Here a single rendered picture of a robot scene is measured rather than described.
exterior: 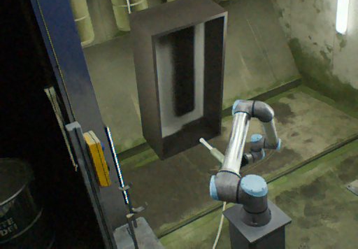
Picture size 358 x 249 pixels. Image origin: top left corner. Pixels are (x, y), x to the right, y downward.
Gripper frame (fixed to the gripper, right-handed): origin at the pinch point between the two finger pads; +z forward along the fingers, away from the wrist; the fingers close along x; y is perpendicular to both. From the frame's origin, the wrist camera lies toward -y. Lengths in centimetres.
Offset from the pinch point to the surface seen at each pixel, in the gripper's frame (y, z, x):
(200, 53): -66, -18, 66
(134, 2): -93, 4, 145
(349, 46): -42, -182, 50
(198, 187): 49, 1, 36
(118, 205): -7, 92, -8
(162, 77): -51, 17, 69
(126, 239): -20, 103, -48
